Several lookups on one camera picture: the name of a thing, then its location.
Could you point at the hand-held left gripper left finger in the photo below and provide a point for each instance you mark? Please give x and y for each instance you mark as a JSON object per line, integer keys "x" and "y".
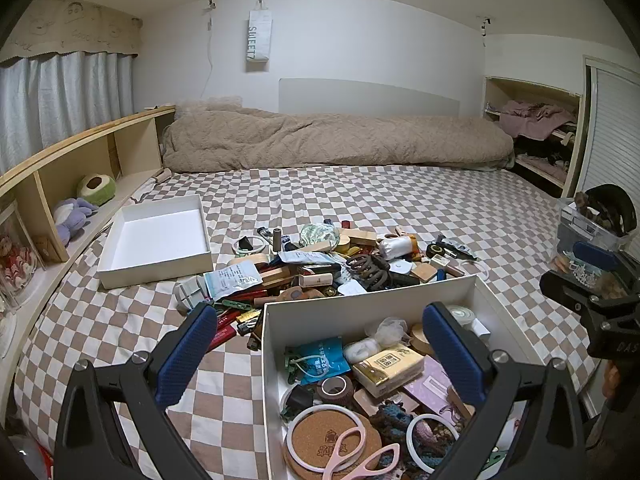
{"x": 185, "y": 355}

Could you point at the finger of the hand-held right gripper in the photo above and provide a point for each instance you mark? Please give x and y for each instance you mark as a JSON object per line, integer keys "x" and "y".
{"x": 565, "y": 287}
{"x": 597, "y": 256}

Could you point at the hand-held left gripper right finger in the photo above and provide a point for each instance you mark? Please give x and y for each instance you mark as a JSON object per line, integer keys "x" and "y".
{"x": 455, "y": 355}

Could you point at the white storage box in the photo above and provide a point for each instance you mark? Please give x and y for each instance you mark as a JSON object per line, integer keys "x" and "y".
{"x": 272, "y": 360}

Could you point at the clear plastic container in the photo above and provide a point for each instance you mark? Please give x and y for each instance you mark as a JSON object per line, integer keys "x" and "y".
{"x": 575, "y": 230}

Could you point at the white tape roll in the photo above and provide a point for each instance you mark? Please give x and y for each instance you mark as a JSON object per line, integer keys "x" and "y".
{"x": 460, "y": 316}

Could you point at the pink card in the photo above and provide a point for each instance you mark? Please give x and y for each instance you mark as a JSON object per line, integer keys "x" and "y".
{"x": 427, "y": 385}

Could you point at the brown furry thing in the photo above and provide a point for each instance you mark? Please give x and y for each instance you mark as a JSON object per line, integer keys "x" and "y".
{"x": 590, "y": 207}

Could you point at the black curved thing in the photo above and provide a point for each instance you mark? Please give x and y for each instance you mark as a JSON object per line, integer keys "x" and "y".
{"x": 617, "y": 200}

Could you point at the yellow white tissue pack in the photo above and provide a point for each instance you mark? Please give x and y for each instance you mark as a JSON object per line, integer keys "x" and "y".
{"x": 387, "y": 370}

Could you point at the blue white sachet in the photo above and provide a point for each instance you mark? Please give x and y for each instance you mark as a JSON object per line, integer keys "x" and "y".
{"x": 230, "y": 282}

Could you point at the cork block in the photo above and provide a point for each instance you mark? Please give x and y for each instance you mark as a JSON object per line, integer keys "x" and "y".
{"x": 424, "y": 272}

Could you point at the crochet piece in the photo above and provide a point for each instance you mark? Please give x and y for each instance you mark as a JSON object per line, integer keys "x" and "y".
{"x": 390, "y": 417}

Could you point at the white round device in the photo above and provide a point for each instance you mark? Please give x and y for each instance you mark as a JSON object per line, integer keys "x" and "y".
{"x": 400, "y": 267}

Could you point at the black tape roll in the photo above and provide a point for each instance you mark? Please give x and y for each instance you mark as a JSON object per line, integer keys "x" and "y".
{"x": 436, "y": 252}

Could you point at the dark clothes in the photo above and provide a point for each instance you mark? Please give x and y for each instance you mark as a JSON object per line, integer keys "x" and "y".
{"x": 540, "y": 155}

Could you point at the brown hair claw clip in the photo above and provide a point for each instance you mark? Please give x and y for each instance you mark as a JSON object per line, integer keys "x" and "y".
{"x": 367, "y": 270}

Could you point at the black charger plug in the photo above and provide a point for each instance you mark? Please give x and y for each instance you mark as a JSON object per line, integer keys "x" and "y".
{"x": 300, "y": 397}

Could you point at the brown tape roll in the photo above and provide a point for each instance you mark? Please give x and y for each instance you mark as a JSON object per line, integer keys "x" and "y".
{"x": 336, "y": 387}

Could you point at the white spool with orange cap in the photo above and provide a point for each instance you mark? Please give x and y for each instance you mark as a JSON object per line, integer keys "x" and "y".
{"x": 392, "y": 248}

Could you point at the white shallow box lid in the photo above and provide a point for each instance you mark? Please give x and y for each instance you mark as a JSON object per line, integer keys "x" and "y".
{"x": 155, "y": 230}

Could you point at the white slatted door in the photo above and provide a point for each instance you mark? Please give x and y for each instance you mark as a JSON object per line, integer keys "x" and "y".
{"x": 615, "y": 125}

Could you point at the teal snack packet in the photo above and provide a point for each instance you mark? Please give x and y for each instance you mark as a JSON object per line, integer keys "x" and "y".
{"x": 320, "y": 357}

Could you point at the pink scissors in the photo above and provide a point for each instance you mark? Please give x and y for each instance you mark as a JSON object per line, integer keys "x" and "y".
{"x": 345, "y": 447}

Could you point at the pink clothes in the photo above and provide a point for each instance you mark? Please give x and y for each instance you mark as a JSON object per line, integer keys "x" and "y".
{"x": 535, "y": 120}

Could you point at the pile of small household things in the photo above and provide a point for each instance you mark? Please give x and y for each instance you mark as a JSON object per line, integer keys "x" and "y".
{"x": 320, "y": 260}

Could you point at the checkered bed sheet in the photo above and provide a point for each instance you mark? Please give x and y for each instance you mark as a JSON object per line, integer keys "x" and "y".
{"x": 375, "y": 200}

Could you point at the purple plush toy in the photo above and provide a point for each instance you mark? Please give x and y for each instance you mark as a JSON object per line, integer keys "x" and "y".
{"x": 70, "y": 220}

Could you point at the green patterned pouch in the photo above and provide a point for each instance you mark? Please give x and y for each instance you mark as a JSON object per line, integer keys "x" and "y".
{"x": 320, "y": 235}

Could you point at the green tape roll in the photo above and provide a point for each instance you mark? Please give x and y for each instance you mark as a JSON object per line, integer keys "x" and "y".
{"x": 97, "y": 190}

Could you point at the closet niche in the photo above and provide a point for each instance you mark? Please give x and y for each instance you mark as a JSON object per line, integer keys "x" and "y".
{"x": 500, "y": 90}

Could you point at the clear bag of pink things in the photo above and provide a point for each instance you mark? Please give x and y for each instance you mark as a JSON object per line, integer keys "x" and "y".
{"x": 17, "y": 260}

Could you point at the wooden bedside shelf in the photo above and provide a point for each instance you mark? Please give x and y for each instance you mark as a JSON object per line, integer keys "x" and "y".
{"x": 75, "y": 140}

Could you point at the beige quilted duvet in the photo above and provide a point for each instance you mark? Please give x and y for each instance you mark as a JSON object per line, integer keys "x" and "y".
{"x": 325, "y": 140}

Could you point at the white headboard panel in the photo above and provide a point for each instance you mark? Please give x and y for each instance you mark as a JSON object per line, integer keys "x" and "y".
{"x": 370, "y": 97}

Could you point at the white curtain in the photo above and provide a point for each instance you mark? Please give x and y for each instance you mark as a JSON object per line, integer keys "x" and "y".
{"x": 65, "y": 95}

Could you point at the white hanging bag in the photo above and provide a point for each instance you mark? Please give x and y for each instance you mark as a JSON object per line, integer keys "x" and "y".
{"x": 259, "y": 35}

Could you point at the beige printed valance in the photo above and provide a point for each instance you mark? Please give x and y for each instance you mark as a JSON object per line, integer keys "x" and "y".
{"x": 75, "y": 25}

